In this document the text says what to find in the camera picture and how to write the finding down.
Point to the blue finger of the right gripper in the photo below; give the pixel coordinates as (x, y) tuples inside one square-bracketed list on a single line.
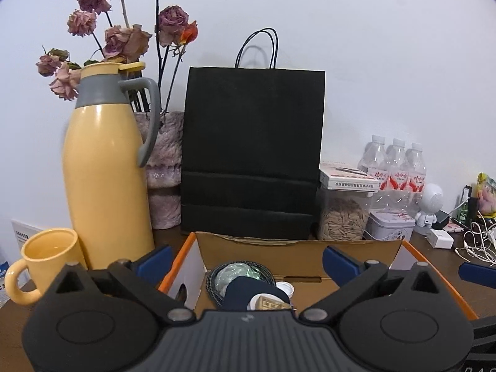
[(478, 274)]

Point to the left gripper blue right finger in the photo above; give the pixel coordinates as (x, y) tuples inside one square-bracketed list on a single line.
[(340, 267)]

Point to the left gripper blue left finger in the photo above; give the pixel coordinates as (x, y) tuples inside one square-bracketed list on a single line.
[(154, 266)]

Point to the white earphone case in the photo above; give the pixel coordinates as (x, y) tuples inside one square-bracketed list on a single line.
[(286, 287)]

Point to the small yellow block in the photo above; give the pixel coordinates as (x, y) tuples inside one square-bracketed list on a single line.
[(267, 302)]

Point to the red cardboard pumpkin box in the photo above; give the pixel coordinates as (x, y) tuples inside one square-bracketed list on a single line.
[(299, 262)]

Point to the jar of sunflower seeds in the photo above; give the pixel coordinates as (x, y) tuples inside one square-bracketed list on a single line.
[(343, 215)]

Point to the small printed tin box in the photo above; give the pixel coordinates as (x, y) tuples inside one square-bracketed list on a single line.
[(388, 226)]

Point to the white charger adapter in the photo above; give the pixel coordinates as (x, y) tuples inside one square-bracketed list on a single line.
[(439, 239)]

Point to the yellow thermos jug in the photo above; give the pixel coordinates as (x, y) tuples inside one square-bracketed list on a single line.
[(109, 139)]

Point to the colourful snack packet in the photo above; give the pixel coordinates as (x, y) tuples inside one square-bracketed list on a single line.
[(486, 195)]

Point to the white flat carton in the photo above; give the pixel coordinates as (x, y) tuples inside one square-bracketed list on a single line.
[(341, 177)]

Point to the pink textured vase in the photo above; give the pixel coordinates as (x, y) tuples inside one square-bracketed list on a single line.
[(164, 173)]

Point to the white robot figurine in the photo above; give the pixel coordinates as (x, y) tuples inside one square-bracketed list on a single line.
[(429, 204)]

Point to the yellow ceramic mug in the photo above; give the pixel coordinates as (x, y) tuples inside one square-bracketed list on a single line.
[(43, 256)]

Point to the left water bottle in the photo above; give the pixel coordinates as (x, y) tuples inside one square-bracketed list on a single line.
[(375, 163)]

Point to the water bottle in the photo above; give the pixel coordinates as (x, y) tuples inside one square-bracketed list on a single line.
[(398, 195), (417, 173), (375, 163)]

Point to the middle water bottle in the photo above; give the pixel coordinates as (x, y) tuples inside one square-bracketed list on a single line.
[(398, 195)]

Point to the right water bottle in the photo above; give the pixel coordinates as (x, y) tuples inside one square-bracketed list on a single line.
[(417, 173)]

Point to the black paper shopping bag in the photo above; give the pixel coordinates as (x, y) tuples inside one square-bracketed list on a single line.
[(251, 151)]

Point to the dried pink flower bouquet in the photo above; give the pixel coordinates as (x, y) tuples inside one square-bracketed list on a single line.
[(120, 41)]

